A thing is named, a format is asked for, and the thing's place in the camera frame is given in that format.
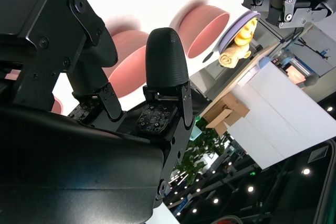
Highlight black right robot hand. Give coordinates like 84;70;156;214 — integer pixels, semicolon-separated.
0;0;196;224

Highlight yellow toy figure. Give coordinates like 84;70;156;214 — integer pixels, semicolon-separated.
234;18;257;47

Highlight purple plate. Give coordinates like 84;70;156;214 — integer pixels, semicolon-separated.
217;10;261;54

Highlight rolled beige towel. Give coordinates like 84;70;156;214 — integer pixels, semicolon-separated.
218;44;251;69

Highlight white partition panel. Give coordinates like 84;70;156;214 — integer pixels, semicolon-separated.
227;61;336;169

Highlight brown cardboard box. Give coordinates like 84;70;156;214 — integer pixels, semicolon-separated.
202;92;250;137

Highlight green leafy plant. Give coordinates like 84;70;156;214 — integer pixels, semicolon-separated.
175;121;232;185

